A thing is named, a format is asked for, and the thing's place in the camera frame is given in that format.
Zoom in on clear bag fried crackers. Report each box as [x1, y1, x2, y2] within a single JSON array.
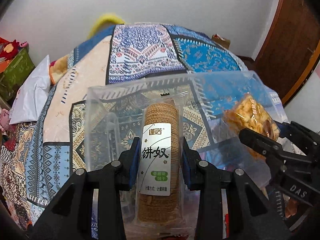
[[222, 93, 281, 160]]

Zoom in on round biscuit stack pack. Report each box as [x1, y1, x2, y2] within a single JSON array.
[[136, 93, 185, 228]]

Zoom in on person right hand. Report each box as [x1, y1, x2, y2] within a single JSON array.
[[285, 198, 299, 218]]

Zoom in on clear plastic storage bin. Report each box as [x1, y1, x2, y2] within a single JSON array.
[[84, 70, 288, 238]]

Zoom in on brown wooden door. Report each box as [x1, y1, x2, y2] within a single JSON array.
[[255, 0, 319, 105]]

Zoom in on patchwork patterned bedspread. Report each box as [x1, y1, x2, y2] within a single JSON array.
[[0, 23, 291, 233]]

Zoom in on brown cardboard box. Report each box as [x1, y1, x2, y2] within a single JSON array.
[[212, 34, 231, 49]]

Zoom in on white pillow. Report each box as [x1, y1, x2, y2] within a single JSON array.
[[9, 55, 51, 125]]

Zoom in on green storage box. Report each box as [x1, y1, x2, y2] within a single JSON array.
[[1, 48, 35, 101]]

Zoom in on yellow curved bed rail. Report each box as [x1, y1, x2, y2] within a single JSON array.
[[87, 13, 125, 40]]

